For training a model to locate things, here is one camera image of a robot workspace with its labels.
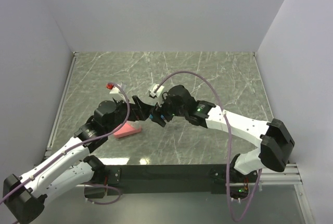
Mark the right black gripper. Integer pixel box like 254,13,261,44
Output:
150,93,187,128

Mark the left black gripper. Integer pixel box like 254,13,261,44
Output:
105,95,154,133

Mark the white square plug adapter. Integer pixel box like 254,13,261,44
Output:
128,121,141,130

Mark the pink triangular power strip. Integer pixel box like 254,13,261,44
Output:
113,121,142,139

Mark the blue square plug adapter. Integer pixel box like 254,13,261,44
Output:
149,114,165,120

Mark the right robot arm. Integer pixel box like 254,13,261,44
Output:
149,84,295,182

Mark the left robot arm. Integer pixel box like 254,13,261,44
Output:
2,96,153,223

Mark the black base beam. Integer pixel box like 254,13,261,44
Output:
106,164,226,194

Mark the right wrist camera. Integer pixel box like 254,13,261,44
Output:
148,83,164,98

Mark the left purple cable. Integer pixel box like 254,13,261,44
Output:
0,82,131,205

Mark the purple cable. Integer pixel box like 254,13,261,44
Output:
153,70,262,222
0,82,131,205

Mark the aluminium rail frame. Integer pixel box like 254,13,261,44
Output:
41,52,79,162

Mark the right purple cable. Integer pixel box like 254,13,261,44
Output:
153,70,262,222

